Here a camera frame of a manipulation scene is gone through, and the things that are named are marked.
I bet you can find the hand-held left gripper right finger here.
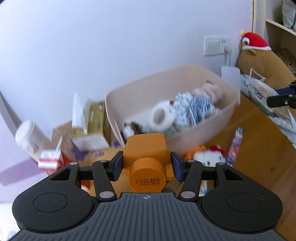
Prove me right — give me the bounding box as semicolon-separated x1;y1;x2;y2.
171;152;249;202

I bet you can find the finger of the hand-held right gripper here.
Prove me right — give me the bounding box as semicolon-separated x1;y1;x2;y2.
266;80;296;109

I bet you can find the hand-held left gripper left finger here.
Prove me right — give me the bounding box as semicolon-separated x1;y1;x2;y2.
45;151;123;202

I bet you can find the orange bottle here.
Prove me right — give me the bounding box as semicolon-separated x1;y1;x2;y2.
122;133;176;193

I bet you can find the colourful snack packet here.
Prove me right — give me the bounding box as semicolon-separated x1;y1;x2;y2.
200;179;216;196

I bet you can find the white cat plush red bow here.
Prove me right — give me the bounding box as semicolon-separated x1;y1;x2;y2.
184;145;226;167

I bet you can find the dark brown fuzzy item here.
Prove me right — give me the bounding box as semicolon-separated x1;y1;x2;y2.
124;122;145;137

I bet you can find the beige plastic storage bin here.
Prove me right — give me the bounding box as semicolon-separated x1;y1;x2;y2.
105;64;241;145

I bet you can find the grey-white plush toy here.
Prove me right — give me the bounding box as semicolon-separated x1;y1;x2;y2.
148;100;177;132

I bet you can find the blue white plush toy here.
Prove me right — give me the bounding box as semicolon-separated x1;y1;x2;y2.
172;92;216;127

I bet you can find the black patterned candy tube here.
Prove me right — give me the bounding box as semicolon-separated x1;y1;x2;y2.
225;127;244;167

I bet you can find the beige cloth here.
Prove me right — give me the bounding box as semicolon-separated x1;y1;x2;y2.
192;81;226;107

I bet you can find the white plastic bag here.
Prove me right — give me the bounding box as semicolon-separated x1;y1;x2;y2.
240;72;296;149

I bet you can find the brown plush bear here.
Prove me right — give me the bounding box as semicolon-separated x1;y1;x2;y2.
236;47;296;93

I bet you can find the white phone stand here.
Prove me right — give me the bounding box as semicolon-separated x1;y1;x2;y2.
221;65;241;93

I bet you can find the cardboard box with items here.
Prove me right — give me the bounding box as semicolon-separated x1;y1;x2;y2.
52;120;126;167

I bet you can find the red plush hat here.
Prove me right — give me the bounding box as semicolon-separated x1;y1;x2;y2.
240;30;272;51

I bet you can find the red milk carton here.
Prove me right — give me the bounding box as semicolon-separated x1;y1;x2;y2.
38;137;72;176

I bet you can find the wooden shelf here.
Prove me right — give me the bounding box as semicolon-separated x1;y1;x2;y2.
252;0;296;77

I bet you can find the white thermos bottle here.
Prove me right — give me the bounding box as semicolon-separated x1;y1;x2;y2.
15;120;52;160

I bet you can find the white plug with cable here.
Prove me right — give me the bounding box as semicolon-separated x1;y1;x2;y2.
223;45;232;66

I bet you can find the white wall switch socket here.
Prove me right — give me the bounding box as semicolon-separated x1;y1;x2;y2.
204;35;230;56

